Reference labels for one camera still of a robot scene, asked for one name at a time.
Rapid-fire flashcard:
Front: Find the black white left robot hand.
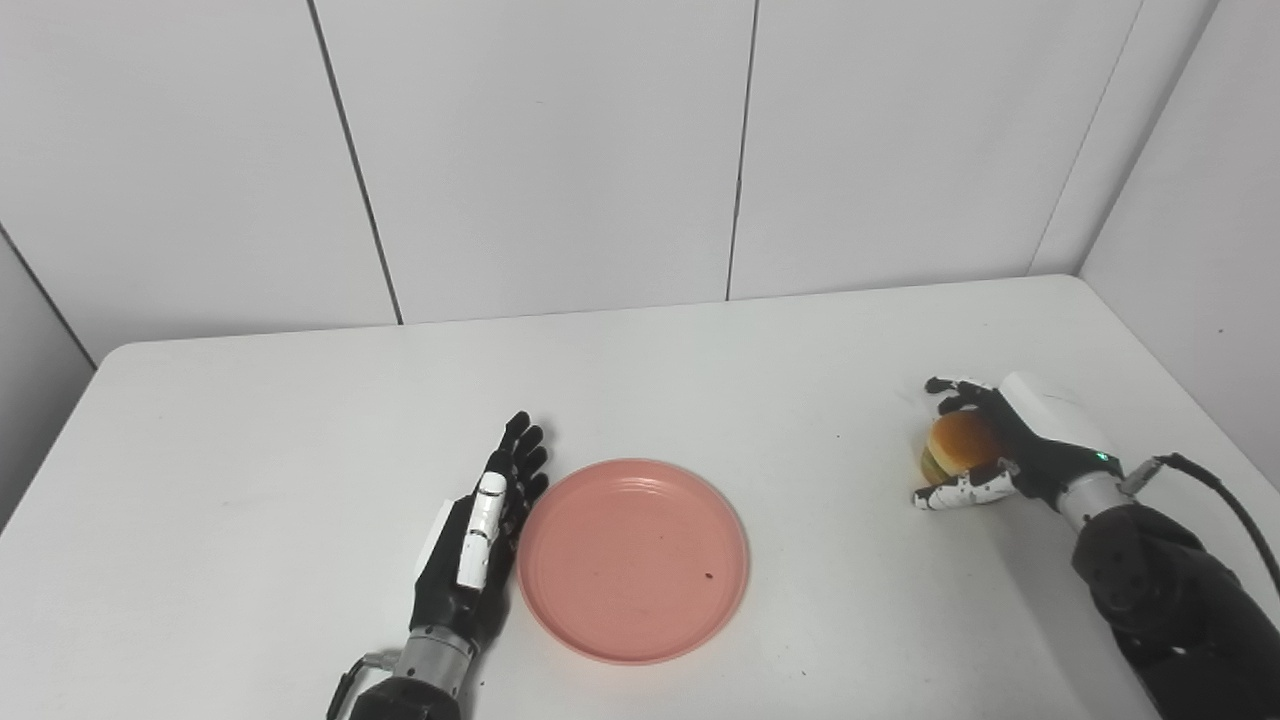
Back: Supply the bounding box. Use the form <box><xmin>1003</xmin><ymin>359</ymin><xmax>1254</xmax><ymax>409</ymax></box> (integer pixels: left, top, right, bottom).
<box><xmin>410</xmin><ymin>411</ymin><xmax>550</xmax><ymax>651</ymax></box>

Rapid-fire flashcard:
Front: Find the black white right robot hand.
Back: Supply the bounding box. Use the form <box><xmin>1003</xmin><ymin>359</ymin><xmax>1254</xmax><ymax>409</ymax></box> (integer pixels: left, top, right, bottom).
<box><xmin>911</xmin><ymin>372</ymin><xmax>1123</xmax><ymax>512</ymax></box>

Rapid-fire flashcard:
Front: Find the toy hamburger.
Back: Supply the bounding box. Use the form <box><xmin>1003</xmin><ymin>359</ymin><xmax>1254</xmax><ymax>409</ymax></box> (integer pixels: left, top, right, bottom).
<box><xmin>920</xmin><ymin>410</ymin><xmax>1007</xmax><ymax>487</ymax></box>

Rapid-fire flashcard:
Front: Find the pink round plate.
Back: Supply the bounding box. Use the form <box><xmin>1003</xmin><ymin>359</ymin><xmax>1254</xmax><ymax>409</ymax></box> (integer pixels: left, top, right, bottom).
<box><xmin>517</xmin><ymin>458</ymin><xmax>751</xmax><ymax>666</ymax></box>

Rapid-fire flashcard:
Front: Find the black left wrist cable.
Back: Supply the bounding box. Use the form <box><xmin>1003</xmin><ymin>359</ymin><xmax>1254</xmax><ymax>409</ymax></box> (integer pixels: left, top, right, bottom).
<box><xmin>325</xmin><ymin>650</ymin><xmax>401</xmax><ymax>720</ymax></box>

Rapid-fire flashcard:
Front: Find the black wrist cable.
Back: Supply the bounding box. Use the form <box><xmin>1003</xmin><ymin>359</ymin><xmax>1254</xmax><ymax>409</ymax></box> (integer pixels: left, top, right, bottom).
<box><xmin>1118</xmin><ymin>453</ymin><xmax>1280</xmax><ymax>601</ymax></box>
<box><xmin>325</xmin><ymin>650</ymin><xmax>401</xmax><ymax>720</ymax></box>

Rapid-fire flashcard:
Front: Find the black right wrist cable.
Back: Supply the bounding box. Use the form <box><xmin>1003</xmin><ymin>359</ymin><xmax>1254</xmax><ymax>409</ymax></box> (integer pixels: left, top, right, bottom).
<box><xmin>1118</xmin><ymin>453</ymin><xmax>1280</xmax><ymax>601</ymax></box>

